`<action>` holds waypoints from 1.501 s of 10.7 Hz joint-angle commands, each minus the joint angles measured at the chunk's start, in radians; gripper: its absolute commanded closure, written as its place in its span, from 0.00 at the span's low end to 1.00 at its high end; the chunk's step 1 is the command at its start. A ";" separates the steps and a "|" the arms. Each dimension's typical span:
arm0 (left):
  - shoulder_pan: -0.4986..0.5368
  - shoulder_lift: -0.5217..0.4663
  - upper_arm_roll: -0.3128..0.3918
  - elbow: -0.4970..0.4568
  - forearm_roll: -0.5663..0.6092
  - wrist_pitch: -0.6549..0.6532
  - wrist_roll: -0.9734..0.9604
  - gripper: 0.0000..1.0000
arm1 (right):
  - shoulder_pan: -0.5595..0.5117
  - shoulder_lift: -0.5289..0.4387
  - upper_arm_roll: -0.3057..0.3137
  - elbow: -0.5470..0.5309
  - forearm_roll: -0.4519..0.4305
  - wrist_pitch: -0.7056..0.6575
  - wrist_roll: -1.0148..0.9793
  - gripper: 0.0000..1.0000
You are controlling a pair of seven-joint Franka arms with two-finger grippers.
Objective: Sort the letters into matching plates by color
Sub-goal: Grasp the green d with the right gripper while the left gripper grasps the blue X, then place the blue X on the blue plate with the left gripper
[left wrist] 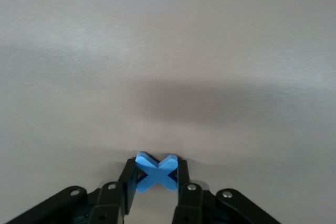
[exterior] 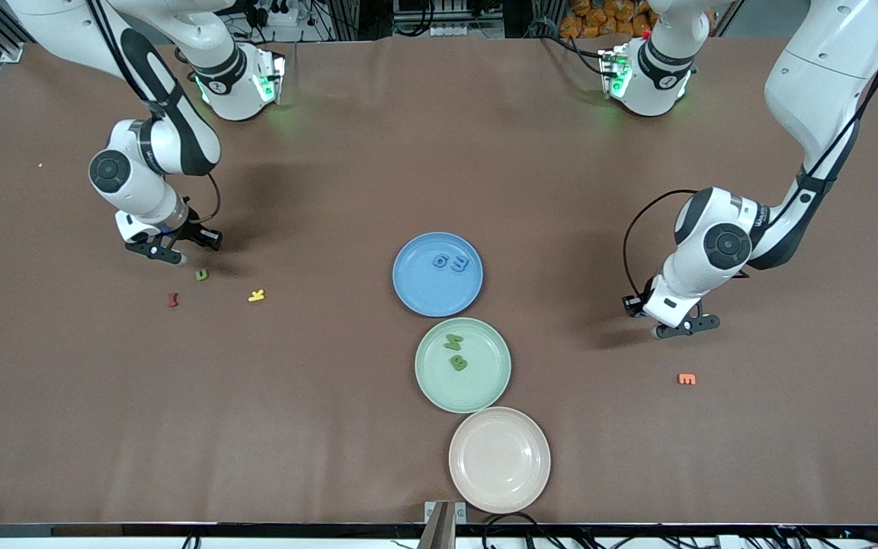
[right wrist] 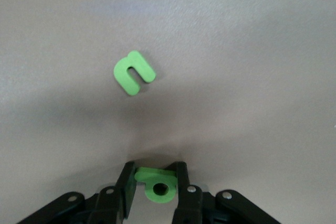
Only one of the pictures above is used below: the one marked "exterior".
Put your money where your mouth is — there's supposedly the green round plate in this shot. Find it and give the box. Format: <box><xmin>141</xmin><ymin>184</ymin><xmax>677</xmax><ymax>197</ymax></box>
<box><xmin>415</xmin><ymin>317</ymin><xmax>512</xmax><ymax>414</ymax></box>

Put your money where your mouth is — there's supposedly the beige round plate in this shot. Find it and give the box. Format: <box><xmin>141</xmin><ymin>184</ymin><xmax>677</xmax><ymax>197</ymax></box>
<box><xmin>449</xmin><ymin>406</ymin><xmax>552</xmax><ymax>514</ymax></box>

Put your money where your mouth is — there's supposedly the blue round plate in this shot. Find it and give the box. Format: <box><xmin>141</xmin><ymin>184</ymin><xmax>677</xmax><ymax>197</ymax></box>
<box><xmin>393</xmin><ymin>232</ymin><xmax>484</xmax><ymax>318</ymax></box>

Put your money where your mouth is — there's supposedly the white power strip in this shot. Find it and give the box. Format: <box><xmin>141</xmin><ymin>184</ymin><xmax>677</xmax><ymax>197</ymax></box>
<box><xmin>428</xmin><ymin>21</ymin><xmax>505</xmax><ymax>39</ymax></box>
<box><xmin>245</xmin><ymin>0</ymin><xmax>312</xmax><ymax>28</ymax></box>

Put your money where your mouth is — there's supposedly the bag of orange fruits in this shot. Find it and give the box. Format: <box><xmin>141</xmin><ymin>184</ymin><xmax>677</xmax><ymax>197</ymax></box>
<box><xmin>561</xmin><ymin>0</ymin><xmax>657</xmax><ymax>37</ymax></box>

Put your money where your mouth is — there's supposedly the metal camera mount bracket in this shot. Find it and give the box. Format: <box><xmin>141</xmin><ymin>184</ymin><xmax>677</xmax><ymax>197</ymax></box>
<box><xmin>424</xmin><ymin>500</ymin><xmax>468</xmax><ymax>549</ymax></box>

